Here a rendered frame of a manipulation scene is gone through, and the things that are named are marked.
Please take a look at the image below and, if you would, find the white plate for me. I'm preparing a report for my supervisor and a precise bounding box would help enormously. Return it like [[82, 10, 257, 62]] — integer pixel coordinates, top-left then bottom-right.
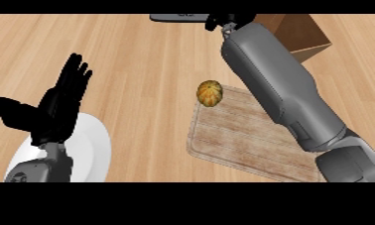
[[3, 112, 112, 183]]

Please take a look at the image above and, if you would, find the pale wooden cutting board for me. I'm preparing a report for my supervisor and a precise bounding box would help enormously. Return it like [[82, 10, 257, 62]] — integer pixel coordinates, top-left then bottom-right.
[[184, 84, 327, 183]]

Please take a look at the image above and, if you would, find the dark grey flat appliance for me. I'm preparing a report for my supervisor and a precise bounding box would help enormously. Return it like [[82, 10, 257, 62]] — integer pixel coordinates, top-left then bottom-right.
[[147, 13, 211, 24]]

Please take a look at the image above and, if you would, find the brown cardboard box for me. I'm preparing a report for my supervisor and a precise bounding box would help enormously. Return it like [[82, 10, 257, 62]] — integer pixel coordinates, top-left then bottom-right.
[[252, 13, 333, 64]]

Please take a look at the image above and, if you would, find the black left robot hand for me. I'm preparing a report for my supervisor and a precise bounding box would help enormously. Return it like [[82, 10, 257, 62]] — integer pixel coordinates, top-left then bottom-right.
[[0, 53, 94, 148]]

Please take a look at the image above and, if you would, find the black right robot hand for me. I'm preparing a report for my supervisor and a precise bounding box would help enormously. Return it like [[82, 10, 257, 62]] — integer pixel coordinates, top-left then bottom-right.
[[203, 13, 258, 32]]

